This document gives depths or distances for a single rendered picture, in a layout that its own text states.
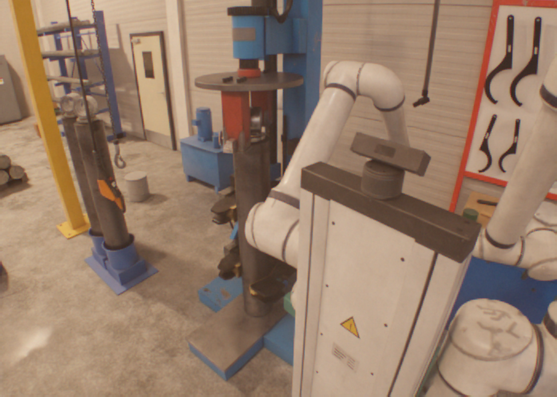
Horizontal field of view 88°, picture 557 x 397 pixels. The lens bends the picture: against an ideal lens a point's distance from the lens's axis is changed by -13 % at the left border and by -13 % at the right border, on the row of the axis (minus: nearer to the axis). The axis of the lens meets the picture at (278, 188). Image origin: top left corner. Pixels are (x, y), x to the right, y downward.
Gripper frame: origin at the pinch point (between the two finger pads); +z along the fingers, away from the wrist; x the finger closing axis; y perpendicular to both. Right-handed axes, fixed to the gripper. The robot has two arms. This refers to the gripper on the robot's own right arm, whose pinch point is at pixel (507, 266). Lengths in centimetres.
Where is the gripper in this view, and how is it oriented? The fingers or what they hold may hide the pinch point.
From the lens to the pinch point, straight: 138.3
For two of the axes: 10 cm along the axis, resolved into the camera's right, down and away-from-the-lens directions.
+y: -6.2, 6.6, -4.3
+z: 1.7, 6.5, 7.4
